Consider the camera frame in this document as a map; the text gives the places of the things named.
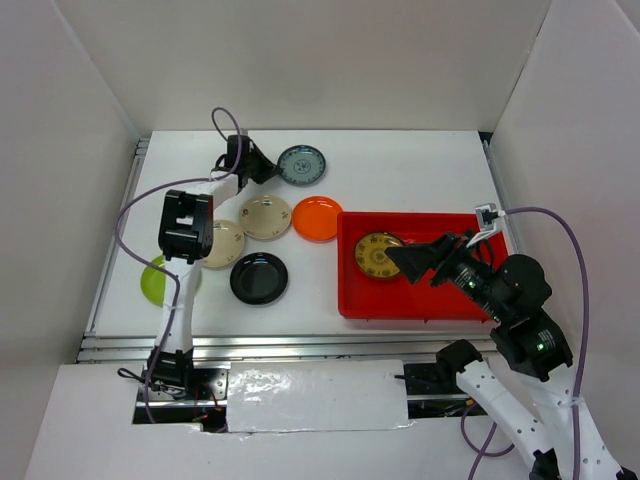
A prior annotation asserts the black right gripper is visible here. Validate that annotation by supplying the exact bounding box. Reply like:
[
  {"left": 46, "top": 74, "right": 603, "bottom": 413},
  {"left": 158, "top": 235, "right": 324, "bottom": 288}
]
[{"left": 383, "top": 225, "right": 508, "bottom": 319}]

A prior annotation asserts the blue patterned plate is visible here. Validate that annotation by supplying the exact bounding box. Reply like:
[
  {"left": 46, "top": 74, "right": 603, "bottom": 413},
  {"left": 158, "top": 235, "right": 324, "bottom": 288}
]
[{"left": 277, "top": 145, "right": 327, "bottom": 186}]

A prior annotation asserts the yellow patterned dark-rimmed plate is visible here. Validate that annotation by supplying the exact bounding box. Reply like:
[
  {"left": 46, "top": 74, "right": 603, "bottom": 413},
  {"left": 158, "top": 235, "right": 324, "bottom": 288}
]
[{"left": 354, "top": 231, "right": 404, "bottom": 280}]

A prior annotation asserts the beige plate with motifs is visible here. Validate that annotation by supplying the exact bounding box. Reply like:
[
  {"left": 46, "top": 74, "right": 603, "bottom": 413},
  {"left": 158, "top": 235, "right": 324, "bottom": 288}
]
[
  {"left": 203, "top": 219, "right": 246, "bottom": 269},
  {"left": 239, "top": 195, "right": 292, "bottom": 240}
]

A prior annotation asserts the black plate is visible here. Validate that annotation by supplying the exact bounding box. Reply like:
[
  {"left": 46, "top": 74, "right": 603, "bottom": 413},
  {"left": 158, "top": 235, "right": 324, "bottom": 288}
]
[{"left": 230, "top": 252, "right": 289, "bottom": 306}]

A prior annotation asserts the lime green plate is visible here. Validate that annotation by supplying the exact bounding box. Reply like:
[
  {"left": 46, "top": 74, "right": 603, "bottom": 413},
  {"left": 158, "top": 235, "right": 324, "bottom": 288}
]
[{"left": 140, "top": 254, "right": 202, "bottom": 307}]

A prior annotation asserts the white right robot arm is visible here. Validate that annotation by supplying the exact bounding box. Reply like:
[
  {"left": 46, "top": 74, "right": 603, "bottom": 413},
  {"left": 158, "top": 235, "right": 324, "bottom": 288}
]
[{"left": 386, "top": 234, "right": 636, "bottom": 479}]

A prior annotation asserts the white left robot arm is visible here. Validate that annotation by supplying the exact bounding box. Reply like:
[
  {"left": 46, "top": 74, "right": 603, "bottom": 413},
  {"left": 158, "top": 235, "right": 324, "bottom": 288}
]
[{"left": 144, "top": 130, "right": 280, "bottom": 399}]

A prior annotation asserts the red plastic bin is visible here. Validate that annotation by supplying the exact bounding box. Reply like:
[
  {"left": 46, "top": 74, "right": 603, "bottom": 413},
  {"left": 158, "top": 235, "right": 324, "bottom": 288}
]
[{"left": 337, "top": 212, "right": 489, "bottom": 322}]

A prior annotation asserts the white front cover panel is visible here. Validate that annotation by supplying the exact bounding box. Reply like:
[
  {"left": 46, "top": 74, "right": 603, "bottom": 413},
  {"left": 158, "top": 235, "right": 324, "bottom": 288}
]
[{"left": 226, "top": 360, "right": 411, "bottom": 433}]

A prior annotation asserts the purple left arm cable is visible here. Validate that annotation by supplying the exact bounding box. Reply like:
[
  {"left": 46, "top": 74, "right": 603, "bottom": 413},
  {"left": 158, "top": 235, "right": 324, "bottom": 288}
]
[{"left": 114, "top": 106, "right": 246, "bottom": 425}]

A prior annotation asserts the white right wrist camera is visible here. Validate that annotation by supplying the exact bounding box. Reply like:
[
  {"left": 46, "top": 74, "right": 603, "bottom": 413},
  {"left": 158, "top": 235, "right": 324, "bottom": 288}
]
[{"left": 471, "top": 203, "right": 502, "bottom": 245}]

